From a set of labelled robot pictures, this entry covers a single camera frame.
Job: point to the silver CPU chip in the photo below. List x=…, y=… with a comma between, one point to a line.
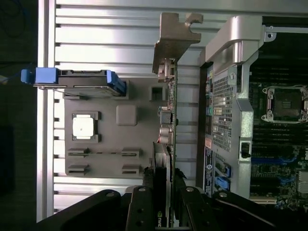
x=83, y=127

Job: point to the white expansion slot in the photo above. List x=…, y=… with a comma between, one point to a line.
x=263, y=199

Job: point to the green motherboard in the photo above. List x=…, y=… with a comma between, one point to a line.
x=269, y=144

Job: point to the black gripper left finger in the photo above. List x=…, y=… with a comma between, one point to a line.
x=142, y=209

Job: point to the grey parts rack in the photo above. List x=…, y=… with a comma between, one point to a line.
x=106, y=163

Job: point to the hard disk in blue carrier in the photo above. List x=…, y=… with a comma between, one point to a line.
x=45, y=74

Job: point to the CPU socket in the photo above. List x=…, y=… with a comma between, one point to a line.
x=286, y=103

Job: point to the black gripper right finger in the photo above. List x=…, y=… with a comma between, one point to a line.
x=192, y=209

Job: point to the black open PC case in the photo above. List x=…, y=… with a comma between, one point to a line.
x=243, y=115

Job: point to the long blue expansion slot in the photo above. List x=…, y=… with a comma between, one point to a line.
x=276, y=160

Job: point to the blue slot retainer clips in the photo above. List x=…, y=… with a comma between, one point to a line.
x=222, y=183

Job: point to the short blue expansion slot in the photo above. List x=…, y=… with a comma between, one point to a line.
x=287, y=179

